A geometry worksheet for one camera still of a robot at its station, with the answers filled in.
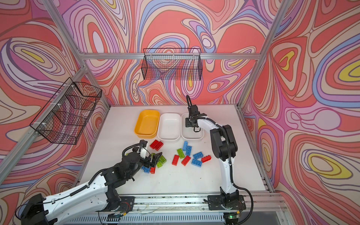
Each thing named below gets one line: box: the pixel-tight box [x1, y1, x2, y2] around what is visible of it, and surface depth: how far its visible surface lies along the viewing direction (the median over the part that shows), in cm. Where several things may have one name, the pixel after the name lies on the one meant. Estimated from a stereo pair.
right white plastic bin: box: [180, 112, 205, 141], surface depth 97 cm
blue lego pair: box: [182, 140, 193, 157], surface depth 95 cm
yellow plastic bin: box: [134, 109, 161, 140], surface depth 104 cm
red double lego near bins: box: [149, 139, 164, 151], surface depth 95 cm
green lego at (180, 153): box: [176, 148, 185, 159], surface depth 93 cm
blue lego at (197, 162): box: [191, 158, 203, 168], surface depth 88 cm
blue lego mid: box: [193, 151, 204, 160], surface depth 92 cm
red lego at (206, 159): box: [201, 155, 212, 164], surface depth 90 cm
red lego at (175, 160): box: [171, 154, 180, 166], surface depth 90 cm
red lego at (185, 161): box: [180, 155, 191, 167], surface depth 90 cm
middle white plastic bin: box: [157, 112, 182, 142], surface depth 107 cm
